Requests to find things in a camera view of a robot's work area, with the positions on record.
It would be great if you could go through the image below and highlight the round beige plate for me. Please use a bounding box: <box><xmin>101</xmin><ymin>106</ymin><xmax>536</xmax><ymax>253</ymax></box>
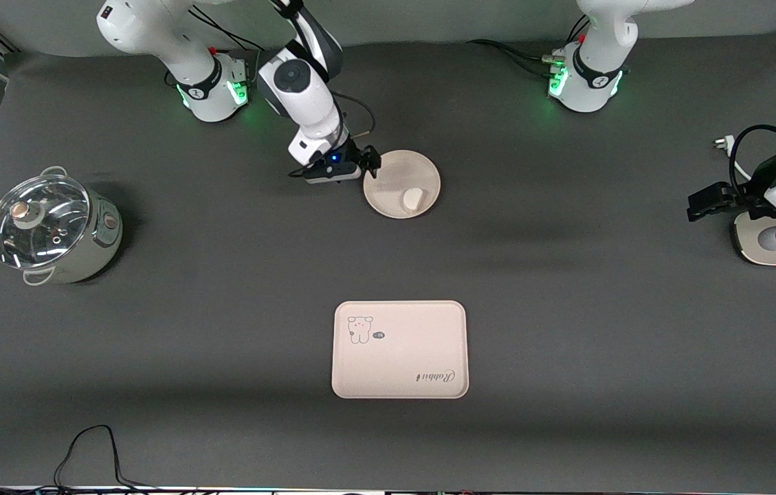
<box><xmin>363</xmin><ymin>150</ymin><xmax>441</xmax><ymax>219</ymax></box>

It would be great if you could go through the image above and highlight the beige tray with rabbit print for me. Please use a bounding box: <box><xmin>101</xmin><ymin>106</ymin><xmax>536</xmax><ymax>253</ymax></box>
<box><xmin>331</xmin><ymin>300</ymin><xmax>469</xmax><ymax>399</ymax></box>

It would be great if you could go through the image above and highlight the dark grey table mat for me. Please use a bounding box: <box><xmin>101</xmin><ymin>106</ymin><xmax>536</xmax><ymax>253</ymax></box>
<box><xmin>0</xmin><ymin>24</ymin><xmax>776</xmax><ymax>493</ymax></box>

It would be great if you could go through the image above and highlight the grey electric cooking pot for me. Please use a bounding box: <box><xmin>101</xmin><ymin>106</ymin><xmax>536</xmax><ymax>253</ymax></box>
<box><xmin>0</xmin><ymin>166</ymin><xmax>124</xmax><ymax>286</ymax></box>

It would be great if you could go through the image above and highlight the glass pot lid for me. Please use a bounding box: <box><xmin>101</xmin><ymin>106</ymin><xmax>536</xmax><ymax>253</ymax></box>
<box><xmin>0</xmin><ymin>175</ymin><xmax>91</xmax><ymax>269</ymax></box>

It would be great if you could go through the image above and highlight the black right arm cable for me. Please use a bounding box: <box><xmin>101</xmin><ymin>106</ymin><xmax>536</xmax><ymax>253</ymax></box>
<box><xmin>188</xmin><ymin>0</ymin><xmax>377</xmax><ymax>140</ymax></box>

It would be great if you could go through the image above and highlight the white toaster power cord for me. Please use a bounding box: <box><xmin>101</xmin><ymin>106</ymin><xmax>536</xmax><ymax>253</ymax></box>
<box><xmin>714</xmin><ymin>135</ymin><xmax>753</xmax><ymax>181</ymax></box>

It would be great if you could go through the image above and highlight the black base cable bundle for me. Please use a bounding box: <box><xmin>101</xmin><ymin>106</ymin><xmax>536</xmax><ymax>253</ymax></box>
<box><xmin>208</xmin><ymin>10</ymin><xmax>269</xmax><ymax>85</ymax></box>

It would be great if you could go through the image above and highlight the long black base cable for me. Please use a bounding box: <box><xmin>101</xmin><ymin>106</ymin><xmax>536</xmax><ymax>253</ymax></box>
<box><xmin>467</xmin><ymin>39</ymin><xmax>562</xmax><ymax>78</ymax></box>

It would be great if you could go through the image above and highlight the short black base cable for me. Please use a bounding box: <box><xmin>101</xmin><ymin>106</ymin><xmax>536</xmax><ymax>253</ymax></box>
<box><xmin>566</xmin><ymin>14</ymin><xmax>592</xmax><ymax>45</ymax></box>

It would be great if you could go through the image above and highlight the thin black floor cable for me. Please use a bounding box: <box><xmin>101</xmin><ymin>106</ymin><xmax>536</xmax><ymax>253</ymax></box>
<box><xmin>54</xmin><ymin>425</ymin><xmax>149</xmax><ymax>491</ymax></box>

